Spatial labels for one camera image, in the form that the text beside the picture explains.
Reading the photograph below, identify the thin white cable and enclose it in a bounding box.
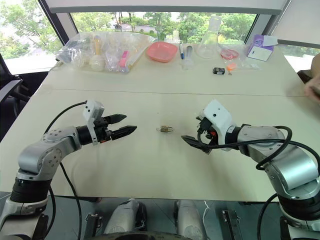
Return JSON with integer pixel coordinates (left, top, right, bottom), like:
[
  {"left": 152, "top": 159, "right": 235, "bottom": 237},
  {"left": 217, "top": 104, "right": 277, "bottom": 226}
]
[{"left": 201, "top": 205, "right": 211, "bottom": 232}]

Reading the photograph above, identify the clear bag with dark contents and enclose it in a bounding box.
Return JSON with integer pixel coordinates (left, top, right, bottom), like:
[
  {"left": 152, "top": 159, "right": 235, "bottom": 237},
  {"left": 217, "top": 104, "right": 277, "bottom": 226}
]
[{"left": 55, "top": 39, "right": 85, "bottom": 68}]

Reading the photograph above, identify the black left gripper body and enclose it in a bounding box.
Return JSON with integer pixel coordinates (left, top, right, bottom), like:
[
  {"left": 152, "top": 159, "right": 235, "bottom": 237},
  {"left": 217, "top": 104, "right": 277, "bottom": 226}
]
[{"left": 93, "top": 116, "right": 113, "bottom": 144}]

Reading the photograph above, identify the purple and white box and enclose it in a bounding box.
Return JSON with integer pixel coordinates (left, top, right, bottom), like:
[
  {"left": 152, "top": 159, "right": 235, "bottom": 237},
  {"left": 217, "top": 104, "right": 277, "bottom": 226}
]
[{"left": 247, "top": 34, "right": 279, "bottom": 62}]

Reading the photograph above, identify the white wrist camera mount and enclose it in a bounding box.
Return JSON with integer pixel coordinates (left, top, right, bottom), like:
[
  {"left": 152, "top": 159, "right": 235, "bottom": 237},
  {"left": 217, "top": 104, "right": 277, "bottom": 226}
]
[
  {"left": 82, "top": 100, "right": 105, "bottom": 146},
  {"left": 199, "top": 98, "right": 237, "bottom": 152}
]

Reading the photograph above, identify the silver left robot leg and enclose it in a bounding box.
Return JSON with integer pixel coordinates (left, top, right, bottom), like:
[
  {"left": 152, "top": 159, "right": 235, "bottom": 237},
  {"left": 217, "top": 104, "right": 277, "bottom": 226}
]
[{"left": 103, "top": 198, "right": 148, "bottom": 236}]

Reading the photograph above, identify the white roller blind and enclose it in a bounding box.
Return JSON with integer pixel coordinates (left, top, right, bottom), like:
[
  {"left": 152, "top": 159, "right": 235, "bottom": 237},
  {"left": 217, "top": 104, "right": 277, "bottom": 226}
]
[{"left": 49, "top": 0, "right": 292, "bottom": 15}]

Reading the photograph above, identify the large clear plastic bag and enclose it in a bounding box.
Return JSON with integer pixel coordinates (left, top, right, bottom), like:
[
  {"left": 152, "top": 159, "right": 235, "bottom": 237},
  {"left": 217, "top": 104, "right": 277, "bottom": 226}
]
[{"left": 82, "top": 31, "right": 156, "bottom": 74}]

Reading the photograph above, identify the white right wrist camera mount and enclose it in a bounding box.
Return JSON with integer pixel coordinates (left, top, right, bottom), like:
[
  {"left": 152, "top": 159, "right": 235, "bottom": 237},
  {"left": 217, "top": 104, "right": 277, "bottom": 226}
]
[{"left": 199, "top": 98, "right": 237, "bottom": 152}]

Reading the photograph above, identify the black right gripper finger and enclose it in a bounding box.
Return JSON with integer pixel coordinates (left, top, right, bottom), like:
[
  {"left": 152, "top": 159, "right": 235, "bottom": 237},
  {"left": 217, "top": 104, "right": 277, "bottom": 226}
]
[{"left": 180, "top": 135, "right": 213, "bottom": 155}]

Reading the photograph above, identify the silver right robot leg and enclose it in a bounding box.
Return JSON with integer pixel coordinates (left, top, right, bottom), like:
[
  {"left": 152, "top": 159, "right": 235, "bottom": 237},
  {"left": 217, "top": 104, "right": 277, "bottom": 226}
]
[{"left": 173, "top": 199, "right": 208, "bottom": 240}]

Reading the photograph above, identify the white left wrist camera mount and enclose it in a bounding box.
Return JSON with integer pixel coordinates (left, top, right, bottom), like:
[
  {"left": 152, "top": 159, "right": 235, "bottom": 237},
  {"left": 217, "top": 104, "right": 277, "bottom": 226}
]
[{"left": 82, "top": 100, "right": 105, "bottom": 146}]

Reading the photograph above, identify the small flat clear bag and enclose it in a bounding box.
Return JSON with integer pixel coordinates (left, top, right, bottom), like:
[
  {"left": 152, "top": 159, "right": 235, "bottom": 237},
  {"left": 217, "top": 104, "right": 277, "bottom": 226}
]
[{"left": 236, "top": 60, "right": 261, "bottom": 70}]

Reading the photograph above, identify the dark rounded robot body part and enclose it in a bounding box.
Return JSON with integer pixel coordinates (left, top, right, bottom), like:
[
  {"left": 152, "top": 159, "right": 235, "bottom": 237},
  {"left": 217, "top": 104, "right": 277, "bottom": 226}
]
[{"left": 93, "top": 230, "right": 182, "bottom": 240}]

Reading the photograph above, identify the black metal bracket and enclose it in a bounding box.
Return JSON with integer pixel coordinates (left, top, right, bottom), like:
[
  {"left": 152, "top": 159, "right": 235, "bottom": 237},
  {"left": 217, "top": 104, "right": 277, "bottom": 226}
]
[
  {"left": 220, "top": 209, "right": 243, "bottom": 240},
  {"left": 84, "top": 211, "right": 104, "bottom": 239}
]

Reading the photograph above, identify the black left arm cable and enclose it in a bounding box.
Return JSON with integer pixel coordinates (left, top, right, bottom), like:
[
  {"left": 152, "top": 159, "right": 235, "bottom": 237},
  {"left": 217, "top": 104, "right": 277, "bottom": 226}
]
[{"left": 43, "top": 101, "right": 88, "bottom": 240}]

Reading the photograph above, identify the person's bare hand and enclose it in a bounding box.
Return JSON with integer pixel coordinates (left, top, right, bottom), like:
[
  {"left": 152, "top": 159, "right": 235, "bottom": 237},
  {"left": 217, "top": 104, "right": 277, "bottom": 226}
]
[{"left": 304, "top": 74, "right": 320, "bottom": 103}]

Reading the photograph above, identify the small orange item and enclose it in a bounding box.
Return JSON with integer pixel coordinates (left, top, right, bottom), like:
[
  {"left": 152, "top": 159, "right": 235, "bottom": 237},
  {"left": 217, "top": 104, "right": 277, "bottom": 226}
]
[{"left": 225, "top": 63, "right": 237, "bottom": 76}]

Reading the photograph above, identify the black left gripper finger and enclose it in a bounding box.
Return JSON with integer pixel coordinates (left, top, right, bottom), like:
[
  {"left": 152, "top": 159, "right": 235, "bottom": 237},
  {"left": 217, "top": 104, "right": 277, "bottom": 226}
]
[
  {"left": 107, "top": 113, "right": 128, "bottom": 125},
  {"left": 110, "top": 125, "right": 138, "bottom": 141}
]

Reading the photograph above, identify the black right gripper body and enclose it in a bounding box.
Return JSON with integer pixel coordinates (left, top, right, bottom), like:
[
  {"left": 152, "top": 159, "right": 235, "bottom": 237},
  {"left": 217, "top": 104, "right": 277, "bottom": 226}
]
[{"left": 196, "top": 116, "right": 218, "bottom": 147}]

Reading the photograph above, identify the glass conical flask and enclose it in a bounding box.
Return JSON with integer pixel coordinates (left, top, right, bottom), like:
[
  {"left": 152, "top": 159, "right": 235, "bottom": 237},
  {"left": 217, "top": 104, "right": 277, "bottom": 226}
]
[{"left": 195, "top": 14, "right": 223, "bottom": 60}]

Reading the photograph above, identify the black office chair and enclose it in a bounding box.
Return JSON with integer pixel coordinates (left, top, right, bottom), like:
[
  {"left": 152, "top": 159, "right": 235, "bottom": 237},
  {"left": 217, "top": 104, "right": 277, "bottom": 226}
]
[{"left": 0, "top": 51, "right": 32, "bottom": 142}]

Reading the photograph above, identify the pink plastic bowl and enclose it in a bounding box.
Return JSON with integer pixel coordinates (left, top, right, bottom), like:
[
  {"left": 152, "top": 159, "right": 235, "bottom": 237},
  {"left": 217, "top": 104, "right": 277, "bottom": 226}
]
[{"left": 146, "top": 41, "right": 179, "bottom": 63}]

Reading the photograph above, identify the beige clothed person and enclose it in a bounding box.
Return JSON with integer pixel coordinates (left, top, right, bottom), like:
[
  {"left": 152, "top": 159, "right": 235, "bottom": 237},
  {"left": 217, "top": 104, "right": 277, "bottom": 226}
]
[{"left": 297, "top": 51, "right": 320, "bottom": 84}]

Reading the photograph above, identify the clear bag with red ring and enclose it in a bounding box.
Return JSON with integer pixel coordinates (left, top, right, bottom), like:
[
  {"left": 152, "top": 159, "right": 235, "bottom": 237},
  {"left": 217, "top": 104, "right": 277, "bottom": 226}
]
[{"left": 219, "top": 46, "right": 241, "bottom": 61}]

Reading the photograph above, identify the silver robot leg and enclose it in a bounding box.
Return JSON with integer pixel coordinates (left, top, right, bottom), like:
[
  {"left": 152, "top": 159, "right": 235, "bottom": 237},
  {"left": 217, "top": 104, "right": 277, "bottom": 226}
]
[
  {"left": 173, "top": 199, "right": 208, "bottom": 240},
  {"left": 103, "top": 198, "right": 148, "bottom": 236}
]

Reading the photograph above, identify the pink rectangular item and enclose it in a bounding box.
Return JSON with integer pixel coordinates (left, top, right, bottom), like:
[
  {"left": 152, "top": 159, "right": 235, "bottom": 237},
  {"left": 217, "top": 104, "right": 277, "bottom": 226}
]
[{"left": 119, "top": 50, "right": 130, "bottom": 68}]

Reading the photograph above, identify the white bottle with yellow neck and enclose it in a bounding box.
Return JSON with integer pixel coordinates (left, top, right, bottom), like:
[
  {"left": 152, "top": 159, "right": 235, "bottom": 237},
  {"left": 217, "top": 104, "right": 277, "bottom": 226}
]
[{"left": 89, "top": 34, "right": 106, "bottom": 72}]

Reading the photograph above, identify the clear plastic syringe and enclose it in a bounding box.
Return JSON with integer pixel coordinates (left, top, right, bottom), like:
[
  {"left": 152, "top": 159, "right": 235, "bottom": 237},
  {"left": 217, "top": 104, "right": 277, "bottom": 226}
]
[{"left": 183, "top": 44, "right": 195, "bottom": 70}]

